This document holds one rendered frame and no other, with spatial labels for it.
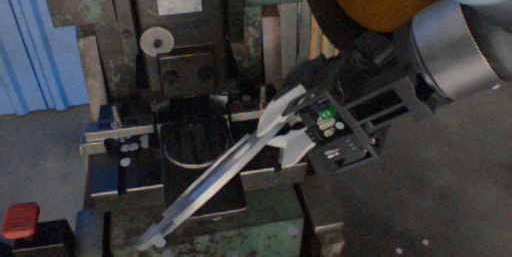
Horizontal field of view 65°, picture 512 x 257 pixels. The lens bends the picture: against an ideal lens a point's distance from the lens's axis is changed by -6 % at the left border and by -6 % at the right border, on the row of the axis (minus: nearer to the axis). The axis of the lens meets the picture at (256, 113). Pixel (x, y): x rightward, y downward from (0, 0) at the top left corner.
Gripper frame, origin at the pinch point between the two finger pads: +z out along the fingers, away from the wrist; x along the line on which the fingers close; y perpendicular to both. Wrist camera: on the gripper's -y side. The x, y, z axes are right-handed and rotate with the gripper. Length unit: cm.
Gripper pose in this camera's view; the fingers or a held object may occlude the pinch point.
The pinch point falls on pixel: (273, 129)
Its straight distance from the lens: 47.1
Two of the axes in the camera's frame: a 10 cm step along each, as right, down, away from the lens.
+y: -4.4, 5.7, -7.0
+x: 6.4, 7.4, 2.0
